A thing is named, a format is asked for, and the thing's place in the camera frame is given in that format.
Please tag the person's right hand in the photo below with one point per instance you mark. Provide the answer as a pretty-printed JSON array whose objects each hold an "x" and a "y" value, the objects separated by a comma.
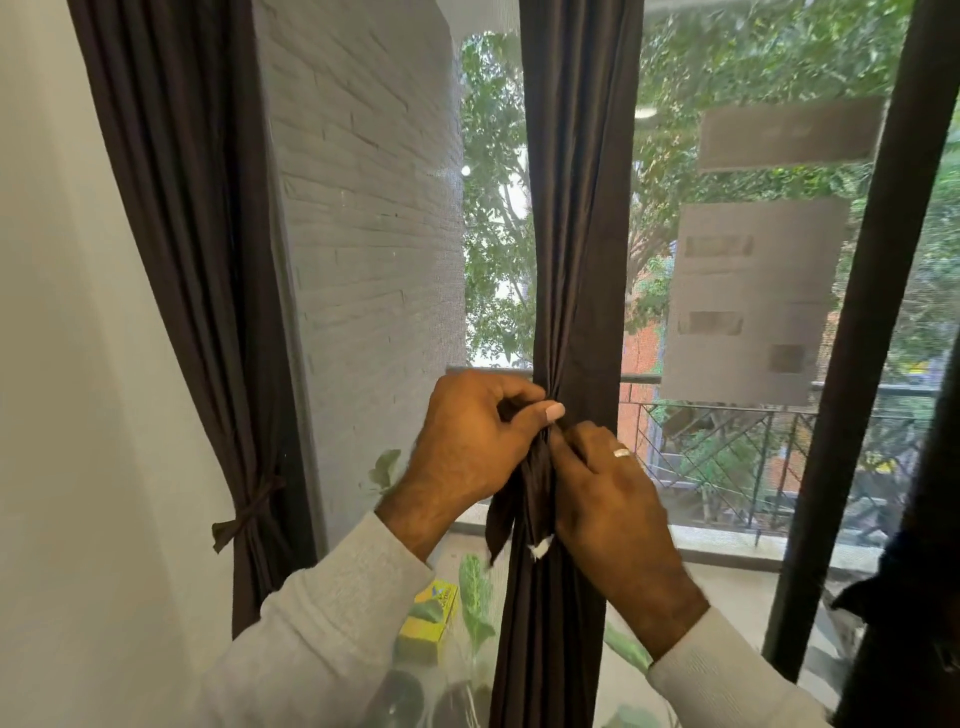
[{"x": 615, "y": 525}]

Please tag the person's left hand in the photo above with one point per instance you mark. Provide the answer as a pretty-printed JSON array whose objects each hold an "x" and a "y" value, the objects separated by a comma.
[{"x": 465, "y": 450}]

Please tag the dark brown curtain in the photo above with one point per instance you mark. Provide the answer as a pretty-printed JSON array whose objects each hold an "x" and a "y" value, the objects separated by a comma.
[
  {"x": 202, "y": 262},
  {"x": 585, "y": 225},
  {"x": 915, "y": 600}
]

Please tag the person's right forearm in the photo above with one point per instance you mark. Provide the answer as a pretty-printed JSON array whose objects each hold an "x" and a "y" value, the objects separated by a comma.
[{"x": 727, "y": 690}]

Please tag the person's left forearm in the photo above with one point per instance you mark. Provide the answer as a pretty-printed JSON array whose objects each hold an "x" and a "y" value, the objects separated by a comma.
[{"x": 322, "y": 630}]

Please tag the black metal balcony railing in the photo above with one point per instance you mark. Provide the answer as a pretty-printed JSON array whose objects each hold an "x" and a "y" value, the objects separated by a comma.
[{"x": 712, "y": 465}]

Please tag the yellow cardboard box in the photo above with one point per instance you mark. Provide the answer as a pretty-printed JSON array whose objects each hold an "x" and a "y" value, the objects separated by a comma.
[{"x": 431, "y": 622}]

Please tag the orange brick building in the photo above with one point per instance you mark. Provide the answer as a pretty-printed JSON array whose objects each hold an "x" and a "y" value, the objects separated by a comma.
[{"x": 641, "y": 349}]

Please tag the large grey paper notice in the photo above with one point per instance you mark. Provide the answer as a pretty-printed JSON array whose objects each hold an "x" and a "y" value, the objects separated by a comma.
[{"x": 757, "y": 300}]

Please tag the small grey paper notice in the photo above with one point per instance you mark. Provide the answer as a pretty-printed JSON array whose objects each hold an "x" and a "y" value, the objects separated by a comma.
[{"x": 787, "y": 135}]

